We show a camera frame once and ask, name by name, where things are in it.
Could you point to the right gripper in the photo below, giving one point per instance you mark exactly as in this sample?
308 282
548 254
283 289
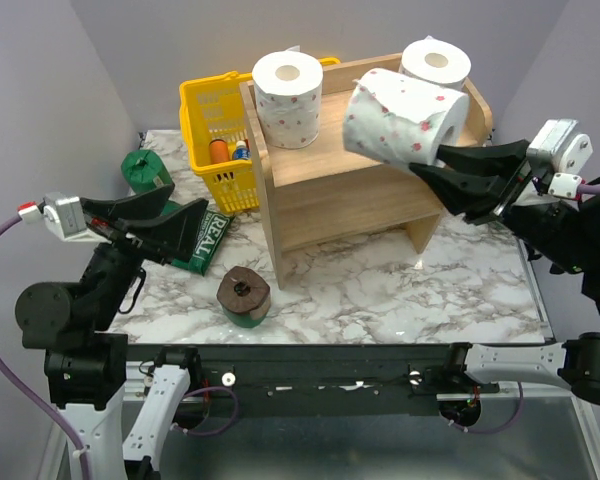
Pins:
471 193

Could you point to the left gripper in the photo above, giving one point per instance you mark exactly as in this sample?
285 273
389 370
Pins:
157 236

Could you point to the floral paper towel roll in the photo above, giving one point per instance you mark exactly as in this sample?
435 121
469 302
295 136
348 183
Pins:
436 62
398 120
288 92

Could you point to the green brown roll front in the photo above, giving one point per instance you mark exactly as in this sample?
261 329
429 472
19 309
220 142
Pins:
245 297

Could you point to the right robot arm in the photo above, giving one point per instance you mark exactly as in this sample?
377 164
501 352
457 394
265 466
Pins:
566 236

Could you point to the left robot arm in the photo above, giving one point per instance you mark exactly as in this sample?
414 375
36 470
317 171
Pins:
85 363

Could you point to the wooden two-tier shelf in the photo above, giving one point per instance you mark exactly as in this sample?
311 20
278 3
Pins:
322 193

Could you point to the green crisps bag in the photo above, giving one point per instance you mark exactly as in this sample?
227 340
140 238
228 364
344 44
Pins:
212 231

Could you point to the green wrapped roll far left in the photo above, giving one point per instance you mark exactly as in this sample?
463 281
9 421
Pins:
144 171

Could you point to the orange bottle in basket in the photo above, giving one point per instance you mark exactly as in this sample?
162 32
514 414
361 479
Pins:
219 151

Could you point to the blue white bottle in basket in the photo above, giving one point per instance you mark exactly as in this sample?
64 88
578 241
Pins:
241 151

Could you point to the yellow plastic shopping basket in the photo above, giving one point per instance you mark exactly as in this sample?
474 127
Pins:
212 108

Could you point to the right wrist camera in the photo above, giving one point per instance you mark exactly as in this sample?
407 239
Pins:
556 155

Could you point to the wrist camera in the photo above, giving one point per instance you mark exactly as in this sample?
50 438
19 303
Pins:
556 155
62 215

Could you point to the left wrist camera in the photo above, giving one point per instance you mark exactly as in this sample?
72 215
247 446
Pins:
62 215

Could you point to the black front rail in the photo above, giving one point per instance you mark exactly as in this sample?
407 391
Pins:
337 380

